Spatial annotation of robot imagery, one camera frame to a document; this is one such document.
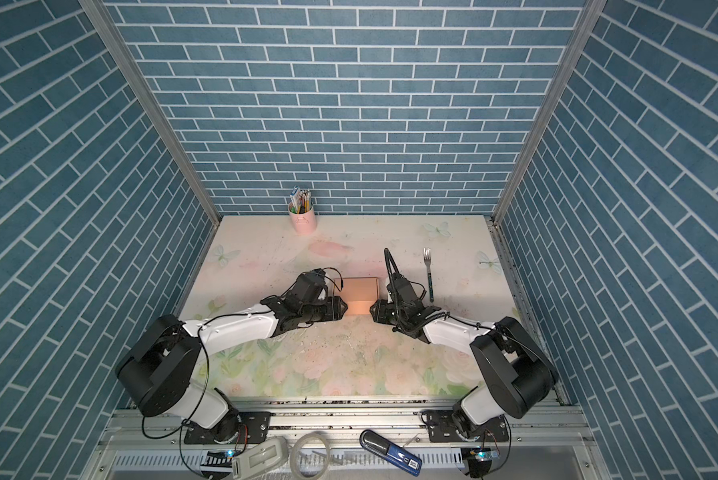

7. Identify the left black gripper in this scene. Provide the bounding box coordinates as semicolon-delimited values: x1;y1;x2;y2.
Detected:
299;294;351;324

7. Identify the orange paper box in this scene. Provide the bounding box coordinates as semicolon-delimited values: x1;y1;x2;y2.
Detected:
340;277;379;316

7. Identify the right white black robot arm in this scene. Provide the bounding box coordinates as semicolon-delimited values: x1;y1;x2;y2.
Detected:
370;273;558;436

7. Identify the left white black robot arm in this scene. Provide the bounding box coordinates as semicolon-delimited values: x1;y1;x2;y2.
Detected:
116;268;348;442

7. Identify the pink metal pen cup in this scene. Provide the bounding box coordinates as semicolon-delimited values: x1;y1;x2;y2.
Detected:
288;203;317;235

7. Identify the blue handheld device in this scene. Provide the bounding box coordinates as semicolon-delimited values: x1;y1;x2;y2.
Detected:
359;429;423;477

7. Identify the grey handheld device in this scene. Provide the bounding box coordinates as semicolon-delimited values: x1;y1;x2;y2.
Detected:
232;437;289;480

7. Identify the fork with teal handle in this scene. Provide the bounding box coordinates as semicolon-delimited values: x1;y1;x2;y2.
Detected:
423;247;435;303

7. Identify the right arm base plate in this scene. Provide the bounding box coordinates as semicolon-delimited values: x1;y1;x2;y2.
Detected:
419;410;510;443

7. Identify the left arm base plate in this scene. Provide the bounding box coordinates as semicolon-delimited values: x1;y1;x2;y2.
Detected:
183;411;272;446

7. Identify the aluminium frame rail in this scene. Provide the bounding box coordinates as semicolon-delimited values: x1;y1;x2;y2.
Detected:
98;396;595;450

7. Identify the coiled grey cable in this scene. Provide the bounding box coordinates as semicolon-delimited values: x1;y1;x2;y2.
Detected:
289;431;333;480

